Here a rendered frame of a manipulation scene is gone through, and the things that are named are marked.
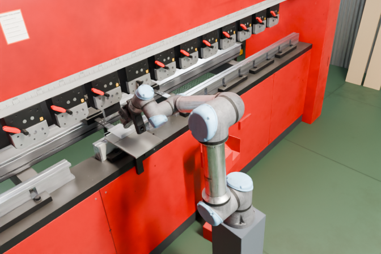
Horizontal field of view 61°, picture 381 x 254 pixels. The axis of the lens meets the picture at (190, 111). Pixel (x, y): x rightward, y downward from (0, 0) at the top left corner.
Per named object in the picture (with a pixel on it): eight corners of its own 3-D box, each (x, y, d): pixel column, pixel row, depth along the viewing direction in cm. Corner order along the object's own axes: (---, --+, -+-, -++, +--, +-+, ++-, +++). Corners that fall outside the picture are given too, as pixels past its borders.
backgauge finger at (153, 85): (162, 102, 203) (161, 96, 201) (135, 91, 219) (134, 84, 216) (175, 95, 211) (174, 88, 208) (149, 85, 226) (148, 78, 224)
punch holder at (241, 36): (239, 42, 234) (240, 19, 225) (230, 40, 239) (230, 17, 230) (251, 37, 243) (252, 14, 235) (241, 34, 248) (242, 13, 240)
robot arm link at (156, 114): (176, 114, 145) (163, 94, 147) (156, 125, 139) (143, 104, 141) (170, 122, 151) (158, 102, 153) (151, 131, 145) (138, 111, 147)
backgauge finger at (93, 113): (103, 135, 176) (101, 127, 174) (77, 119, 192) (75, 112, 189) (121, 125, 183) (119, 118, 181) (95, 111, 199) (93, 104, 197)
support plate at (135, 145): (135, 159, 156) (135, 157, 156) (104, 139, 172) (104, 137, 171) (163, 141, 167) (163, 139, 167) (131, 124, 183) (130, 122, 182)
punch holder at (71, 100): (61, 130, 148) (51, 98, 139) (52, 123, 153) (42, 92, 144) (89, 115, 157) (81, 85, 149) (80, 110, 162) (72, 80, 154)
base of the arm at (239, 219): (261, 215, 150) (262, 199, 145) (241, 235, 141) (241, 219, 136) (236, 198, 159) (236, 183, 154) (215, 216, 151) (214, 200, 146)
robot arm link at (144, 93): (144, 101, 139) (134, 85, 141) (137, 113, 148) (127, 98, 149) (159, 95, 144) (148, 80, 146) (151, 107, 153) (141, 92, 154)
